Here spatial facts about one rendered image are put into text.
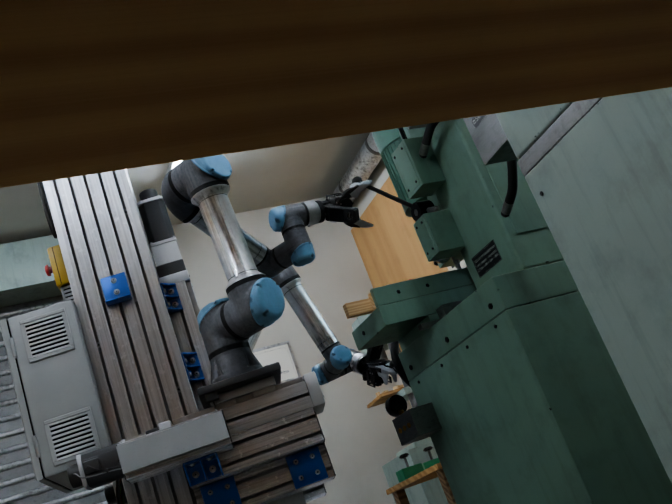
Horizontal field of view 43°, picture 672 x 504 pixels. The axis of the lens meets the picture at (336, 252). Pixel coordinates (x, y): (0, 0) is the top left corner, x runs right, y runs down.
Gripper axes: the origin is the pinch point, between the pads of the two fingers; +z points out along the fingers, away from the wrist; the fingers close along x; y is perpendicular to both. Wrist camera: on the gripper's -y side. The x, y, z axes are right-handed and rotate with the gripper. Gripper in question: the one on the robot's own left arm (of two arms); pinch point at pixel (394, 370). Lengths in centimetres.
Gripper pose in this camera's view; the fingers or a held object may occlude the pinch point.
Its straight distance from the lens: 285.4
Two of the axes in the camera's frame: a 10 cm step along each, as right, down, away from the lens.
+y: 1.2, 9.8, 1.4
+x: -8.8, 1.7, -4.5
